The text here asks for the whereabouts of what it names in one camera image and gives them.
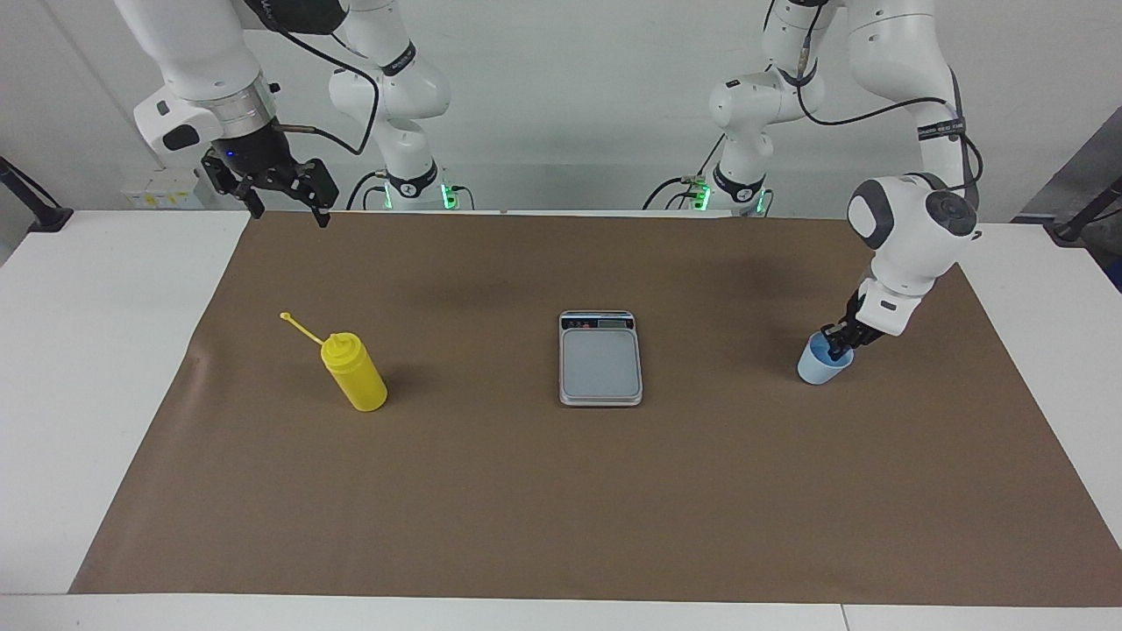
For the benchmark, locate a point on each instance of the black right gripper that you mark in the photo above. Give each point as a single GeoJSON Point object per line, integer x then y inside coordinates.
{"type": "Point", "coordinates": [254, 153]}

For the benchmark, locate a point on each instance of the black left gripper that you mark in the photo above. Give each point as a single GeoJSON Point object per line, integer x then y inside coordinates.
{"type": "Point", "coordinates": [862, 322]}

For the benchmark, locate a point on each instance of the light blue plastic cup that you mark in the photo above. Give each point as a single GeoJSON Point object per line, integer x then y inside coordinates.
{"type": "Point", "coordinates": [815, 370]}

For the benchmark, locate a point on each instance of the yellow squeeze bottle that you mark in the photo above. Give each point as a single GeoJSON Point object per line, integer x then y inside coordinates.
{"type": "Point", "coordinates": [355, 377]}

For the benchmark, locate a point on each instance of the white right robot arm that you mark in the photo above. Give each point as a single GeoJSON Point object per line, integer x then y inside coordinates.
{"type": "Point", "coordinates": [202, 61]}

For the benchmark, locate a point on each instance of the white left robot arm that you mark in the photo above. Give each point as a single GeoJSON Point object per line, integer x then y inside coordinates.
{"type": "Point", "coordinates": [912, 219]}

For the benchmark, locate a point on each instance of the silver digital kitchen scale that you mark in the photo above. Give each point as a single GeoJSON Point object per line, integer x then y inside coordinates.
{"type": "Point", "coordinates": [600, 368]}

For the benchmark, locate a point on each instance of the white socket box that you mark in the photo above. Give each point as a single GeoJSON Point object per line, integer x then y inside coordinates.
{"type": "Point", "coordinates": [166, 194]}

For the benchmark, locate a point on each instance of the black clamp stand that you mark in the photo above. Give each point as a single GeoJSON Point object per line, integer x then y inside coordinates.
{"type": "Point", "coordinates": [35, 206]}
{"type": "Point", "coordinates": [1087, 215]}

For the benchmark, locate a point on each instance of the brown paper table mat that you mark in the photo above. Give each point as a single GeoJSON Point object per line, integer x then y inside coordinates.
{"type": "Point", "coordinates": [570, 508]}

